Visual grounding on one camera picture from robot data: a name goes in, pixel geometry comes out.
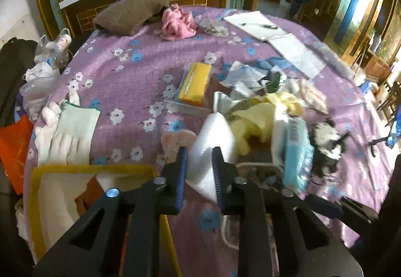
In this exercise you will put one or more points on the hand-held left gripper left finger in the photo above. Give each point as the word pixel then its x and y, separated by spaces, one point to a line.
pixel 181 176

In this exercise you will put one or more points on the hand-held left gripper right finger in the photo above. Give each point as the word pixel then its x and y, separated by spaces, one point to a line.
pixel 217 176

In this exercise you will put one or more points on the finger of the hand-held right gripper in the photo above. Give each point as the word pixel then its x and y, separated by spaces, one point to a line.
pixel 360 209
pixel 325 205

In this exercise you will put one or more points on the white plastic packet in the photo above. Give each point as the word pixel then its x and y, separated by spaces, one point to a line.
pixel 213 142

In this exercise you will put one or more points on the pink fluffy plush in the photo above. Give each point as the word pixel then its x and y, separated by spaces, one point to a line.
pixel 175 142

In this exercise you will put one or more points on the blue tissue pack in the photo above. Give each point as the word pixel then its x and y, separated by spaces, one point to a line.
pixel 294 154

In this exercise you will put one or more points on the yellow towel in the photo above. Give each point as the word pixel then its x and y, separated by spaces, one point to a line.
pixel 253 120

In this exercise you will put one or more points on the yellow cardboard box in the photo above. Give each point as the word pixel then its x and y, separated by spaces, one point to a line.
pixel 62 169

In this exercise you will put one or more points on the black white plush toy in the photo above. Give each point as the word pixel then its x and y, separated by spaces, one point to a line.
pixel 325 142

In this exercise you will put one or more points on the clear plastic case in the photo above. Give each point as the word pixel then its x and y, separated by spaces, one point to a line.
pixel 184 107

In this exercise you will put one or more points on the black tripod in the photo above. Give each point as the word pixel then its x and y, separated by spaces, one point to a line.
pixel 377 142

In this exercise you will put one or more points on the phone with blue screen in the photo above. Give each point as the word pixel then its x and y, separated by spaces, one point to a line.
pixel 395 129

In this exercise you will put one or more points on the yellow sponge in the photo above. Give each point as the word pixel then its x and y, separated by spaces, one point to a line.
pixel 194 82

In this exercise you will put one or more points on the green white packet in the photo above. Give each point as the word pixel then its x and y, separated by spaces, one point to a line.
pixel 274 81

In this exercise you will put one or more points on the white pink packet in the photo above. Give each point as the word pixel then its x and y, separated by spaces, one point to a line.
pixel 310 95

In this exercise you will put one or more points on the purple floral bedsheet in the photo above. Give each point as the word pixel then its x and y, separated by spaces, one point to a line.
pixel 131 76

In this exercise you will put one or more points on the wooden chair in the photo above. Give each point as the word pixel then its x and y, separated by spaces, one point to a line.
pixel 391 101

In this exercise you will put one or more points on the white knit glove green cuff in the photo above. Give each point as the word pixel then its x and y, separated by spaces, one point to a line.
pixel 75 132

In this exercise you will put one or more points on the blue cloth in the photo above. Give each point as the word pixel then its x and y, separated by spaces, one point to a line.
pixel 272 63

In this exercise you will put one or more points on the white paper sheet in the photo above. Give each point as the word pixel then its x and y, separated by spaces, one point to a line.
pixel 294 54

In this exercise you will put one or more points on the clear plastic bag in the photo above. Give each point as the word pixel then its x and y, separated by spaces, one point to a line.
pixel 214 27

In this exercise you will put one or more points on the pink cloth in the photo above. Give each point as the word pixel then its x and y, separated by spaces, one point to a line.
pixel 178 26

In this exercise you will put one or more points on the black pen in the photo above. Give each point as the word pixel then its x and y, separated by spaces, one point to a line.
pixel 260 25

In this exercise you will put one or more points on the white notebook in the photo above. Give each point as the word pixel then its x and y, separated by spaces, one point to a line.
pixel 244 17

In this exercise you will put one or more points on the orange bag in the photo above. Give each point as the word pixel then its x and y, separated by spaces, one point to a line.
pixel 15 151

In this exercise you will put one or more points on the white plastic bag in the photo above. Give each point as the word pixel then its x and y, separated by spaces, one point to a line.
pixel 37 88

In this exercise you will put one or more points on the brown knitted hat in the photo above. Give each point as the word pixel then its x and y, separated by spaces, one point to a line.
pixel 131 13

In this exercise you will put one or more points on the black bag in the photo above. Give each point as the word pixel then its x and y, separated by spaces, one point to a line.
pixel 12 76

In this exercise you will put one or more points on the gold framed partition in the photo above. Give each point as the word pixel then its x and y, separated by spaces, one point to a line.
pixel 360 7

